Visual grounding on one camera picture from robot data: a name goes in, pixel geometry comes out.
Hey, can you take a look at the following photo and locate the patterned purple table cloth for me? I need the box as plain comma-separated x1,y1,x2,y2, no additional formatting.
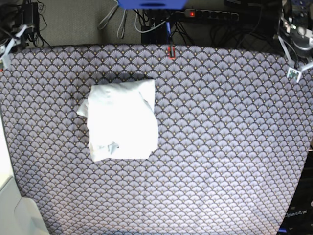
0,45,313,235

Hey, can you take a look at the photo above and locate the red table clamp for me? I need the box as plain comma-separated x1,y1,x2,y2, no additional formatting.
168,47,176,59

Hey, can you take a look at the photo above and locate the black case OpenArm label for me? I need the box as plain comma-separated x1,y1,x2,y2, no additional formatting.
277,151,313,235

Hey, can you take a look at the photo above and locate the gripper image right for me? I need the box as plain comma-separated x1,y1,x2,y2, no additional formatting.
278,24,313,82

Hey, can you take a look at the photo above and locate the black power strip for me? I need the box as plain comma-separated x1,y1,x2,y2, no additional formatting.
184,9,239,21

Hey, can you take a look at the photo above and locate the black box behind table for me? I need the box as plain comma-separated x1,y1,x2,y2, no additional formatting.
140,17,169,45

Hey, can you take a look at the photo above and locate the blue box overhead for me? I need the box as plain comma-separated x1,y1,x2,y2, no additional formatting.
118,0,187,10

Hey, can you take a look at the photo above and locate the white T-shirt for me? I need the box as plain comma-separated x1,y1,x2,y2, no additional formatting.
77,79,158,162

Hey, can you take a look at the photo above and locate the grey cable bundle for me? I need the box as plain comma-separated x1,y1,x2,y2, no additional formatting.
97,0,129,40

